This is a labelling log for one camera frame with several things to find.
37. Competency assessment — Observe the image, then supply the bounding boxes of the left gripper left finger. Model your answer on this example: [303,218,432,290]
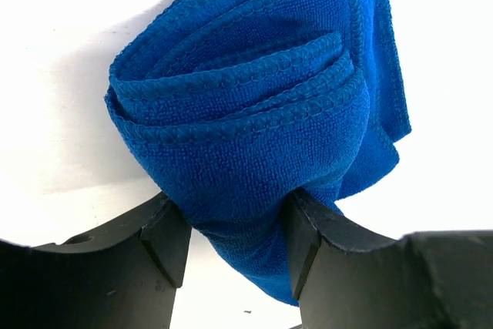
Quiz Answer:
[1,194,191,328]

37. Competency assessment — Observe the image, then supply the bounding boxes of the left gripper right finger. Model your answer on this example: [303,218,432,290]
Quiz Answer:
[283,190,492,329]

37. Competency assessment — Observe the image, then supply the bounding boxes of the blue towel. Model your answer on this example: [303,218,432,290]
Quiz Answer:
[105,0,411,305]

